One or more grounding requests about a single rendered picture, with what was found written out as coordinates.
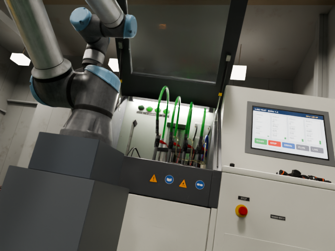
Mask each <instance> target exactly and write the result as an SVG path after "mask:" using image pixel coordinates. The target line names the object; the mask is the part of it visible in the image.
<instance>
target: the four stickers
mask: <svg viewBox="0 0 335 251"><path fill-rule="evenodd" d="M158 177H159V174H155V173H150V177H149V182H154V183H157V182H158ZM173 180H174V176H173V175H167V174H166V176H165V182H164V183H166V184H172V185H173ZM204 185H205V181H202V180H197V179H196V183H195V189H200V190H204ZM178 186H179V187H182V188H187V186H188V179H184V178H180V179H179V184H178Z"/></svg>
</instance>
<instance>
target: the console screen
mask: <svg viewBox="0 0 335 251"><path fill-rule="evenodd" d="M245 153H249V154H255V155H262V156H268V157H274V158H281V159H287V160H293V161H300V162H306V163H312V164H319V165H325V166H331V167H335V155H334V148H333V140H332V133H331V125H330V118H329V113H328V112H324V111H317V110H309V109H302V108H295V107H287V106H280V105H273V104H265V103H258V102H251V101H247V115H246V134H245Z"/></svg>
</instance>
